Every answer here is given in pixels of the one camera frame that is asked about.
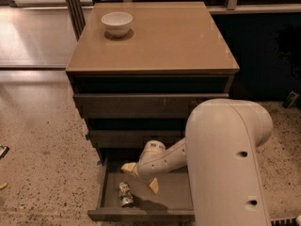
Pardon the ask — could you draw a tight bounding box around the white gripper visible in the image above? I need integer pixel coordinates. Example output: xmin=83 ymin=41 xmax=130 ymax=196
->
xmin=121 ymin=140 xmax=176 ymax=194

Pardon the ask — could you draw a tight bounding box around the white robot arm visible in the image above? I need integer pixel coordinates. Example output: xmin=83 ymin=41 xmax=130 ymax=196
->
xmin=121 ymin=99 xmax=273 ymax=226

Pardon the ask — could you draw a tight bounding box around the open bottom drawer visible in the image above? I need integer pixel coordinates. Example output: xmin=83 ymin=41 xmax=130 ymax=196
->
xmin=87 ymin=149 xmax=195 ymax=223

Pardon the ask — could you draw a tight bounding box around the middle drawer front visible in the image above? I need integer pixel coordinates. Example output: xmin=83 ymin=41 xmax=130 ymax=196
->
xmin=88 ymin=130 xmax=184 ymax=149

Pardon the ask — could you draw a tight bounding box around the top drawer front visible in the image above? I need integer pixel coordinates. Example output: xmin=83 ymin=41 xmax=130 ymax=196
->
xmin=73 ymin=93 xmax=229 ymax=119

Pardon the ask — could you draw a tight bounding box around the brown drawer cabinet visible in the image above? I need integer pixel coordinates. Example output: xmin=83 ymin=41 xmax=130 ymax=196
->
xmin=65 ymin=1 xmax=241 ymax=165

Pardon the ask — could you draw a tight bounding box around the yellow object at left edge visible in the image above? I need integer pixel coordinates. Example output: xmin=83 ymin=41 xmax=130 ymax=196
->
xmin=0 ymin=183 xmax=8 ymax=191

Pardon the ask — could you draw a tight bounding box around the dark object at left edge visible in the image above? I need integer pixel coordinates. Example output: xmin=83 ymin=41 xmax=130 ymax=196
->
xmin=0 ymin=145 xmax=9 ymax=159

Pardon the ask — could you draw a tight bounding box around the white ceramic bowl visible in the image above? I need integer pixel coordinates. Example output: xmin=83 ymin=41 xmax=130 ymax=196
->
xmin=101 ymin=11 xmax=133 ymax=38

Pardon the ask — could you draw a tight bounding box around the grey power strip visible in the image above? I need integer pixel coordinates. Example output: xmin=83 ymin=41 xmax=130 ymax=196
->
xmin=271 ymin=217 xmax=301 ymax=226

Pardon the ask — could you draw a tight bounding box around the grey floor device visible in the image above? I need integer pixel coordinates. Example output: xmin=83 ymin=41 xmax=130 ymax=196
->
xmin=282 ymin=91 xmax=300 ymax=108

